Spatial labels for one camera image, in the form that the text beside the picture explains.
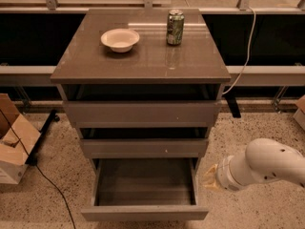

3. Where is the grey bottom drawer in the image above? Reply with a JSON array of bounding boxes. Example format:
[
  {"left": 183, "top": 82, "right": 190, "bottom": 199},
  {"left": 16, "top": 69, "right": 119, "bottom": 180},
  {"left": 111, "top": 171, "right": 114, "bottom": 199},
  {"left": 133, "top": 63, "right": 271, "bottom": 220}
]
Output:
[{"left": 81, "top": 158, "right": 208, "bottom": 221}]

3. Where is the grey drawer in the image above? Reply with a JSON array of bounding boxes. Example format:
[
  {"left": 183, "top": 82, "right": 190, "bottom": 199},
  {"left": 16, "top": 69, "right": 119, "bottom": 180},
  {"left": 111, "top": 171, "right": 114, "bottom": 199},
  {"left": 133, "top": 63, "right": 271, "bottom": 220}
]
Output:
[
  {"left": 81, "top": 127, "right": 208, "bottom": 158},
  {"left": 81, "top": 158, "right": 208, "bottom": 221},
  {"left": 64, "top": 101, "right": 220, "bottom": 128}
]

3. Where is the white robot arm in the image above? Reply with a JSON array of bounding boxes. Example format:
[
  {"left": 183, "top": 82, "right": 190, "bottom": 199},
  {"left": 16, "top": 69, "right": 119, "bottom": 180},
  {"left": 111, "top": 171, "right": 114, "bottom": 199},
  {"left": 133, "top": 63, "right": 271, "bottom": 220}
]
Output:
[{"left": 203, "top": 138, "right": 305, "bottom": 192}]

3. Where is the grey drawer cabinet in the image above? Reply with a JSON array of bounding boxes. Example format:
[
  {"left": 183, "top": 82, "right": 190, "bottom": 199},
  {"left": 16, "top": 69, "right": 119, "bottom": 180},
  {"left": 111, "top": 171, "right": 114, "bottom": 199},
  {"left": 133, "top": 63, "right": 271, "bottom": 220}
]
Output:
[{"left": 50, "top": 9, "right": 232, "bottom": 174}]

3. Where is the grey middle drawer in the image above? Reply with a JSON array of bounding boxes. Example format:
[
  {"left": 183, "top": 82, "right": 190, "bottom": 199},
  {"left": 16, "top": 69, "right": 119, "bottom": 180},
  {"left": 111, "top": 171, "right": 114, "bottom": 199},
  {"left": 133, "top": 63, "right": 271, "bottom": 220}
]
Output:
[{"left": 81, "top": 127, "right": 208, "bottom": 158}]

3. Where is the grey top drawer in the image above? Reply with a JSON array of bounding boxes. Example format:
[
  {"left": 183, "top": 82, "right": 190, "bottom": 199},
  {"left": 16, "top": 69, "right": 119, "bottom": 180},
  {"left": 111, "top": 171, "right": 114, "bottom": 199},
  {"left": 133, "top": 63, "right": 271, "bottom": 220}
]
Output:
[{"left": 64, "top": 101, "right": 220, "bottom": 128}]

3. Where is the cardboard box at right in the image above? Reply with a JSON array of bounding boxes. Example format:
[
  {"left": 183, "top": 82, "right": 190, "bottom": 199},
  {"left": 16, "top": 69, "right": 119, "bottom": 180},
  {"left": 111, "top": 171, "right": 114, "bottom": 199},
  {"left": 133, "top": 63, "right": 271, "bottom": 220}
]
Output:
[{"left": 293, "top": 94, "right": 305, "bottom": 131}]

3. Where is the green soda can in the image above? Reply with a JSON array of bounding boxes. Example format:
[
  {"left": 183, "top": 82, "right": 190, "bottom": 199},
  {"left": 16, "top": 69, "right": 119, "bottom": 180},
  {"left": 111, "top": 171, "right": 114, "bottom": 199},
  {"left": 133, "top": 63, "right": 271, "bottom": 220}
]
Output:
[{"left": 166, "top": 10, "right": 185, "bottom": 46}]

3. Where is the white paper bowl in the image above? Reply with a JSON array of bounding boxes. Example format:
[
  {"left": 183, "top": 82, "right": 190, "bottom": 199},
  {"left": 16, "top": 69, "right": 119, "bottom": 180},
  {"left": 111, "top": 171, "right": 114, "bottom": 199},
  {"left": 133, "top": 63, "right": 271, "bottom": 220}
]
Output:
[{"left": 101, "top": 29, "right": 140, "bottom": 52}]

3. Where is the black stand foot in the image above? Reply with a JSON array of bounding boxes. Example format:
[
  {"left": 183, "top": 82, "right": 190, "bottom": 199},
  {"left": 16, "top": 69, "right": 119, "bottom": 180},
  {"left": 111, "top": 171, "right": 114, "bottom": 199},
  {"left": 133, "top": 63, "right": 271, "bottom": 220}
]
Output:
[{"left": 26, "top": 109, "right": 60, "bottom": 166}]

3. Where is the open cardboard box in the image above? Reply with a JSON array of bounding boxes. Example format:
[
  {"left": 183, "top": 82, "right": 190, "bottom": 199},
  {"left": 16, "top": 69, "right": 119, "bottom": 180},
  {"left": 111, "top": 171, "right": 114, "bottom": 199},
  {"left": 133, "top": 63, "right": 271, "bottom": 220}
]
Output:
[{"left": 0, "top": 94, "right": 40, "bottom": 184}]

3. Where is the white hanging cable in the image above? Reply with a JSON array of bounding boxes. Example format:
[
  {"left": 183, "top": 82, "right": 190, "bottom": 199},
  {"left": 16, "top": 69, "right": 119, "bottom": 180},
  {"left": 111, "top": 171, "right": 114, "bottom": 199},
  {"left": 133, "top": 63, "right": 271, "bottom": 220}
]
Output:
[{"left": 221, "top": 7, "right": 257, "bottom": 96}]

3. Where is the black floor cable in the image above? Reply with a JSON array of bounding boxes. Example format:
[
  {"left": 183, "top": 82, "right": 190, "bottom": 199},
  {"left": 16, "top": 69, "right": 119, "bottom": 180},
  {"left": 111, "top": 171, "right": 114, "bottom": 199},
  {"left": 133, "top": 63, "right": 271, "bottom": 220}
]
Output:
[{"left": 0, "top": 109, "right": 77, "bottom": 229}]

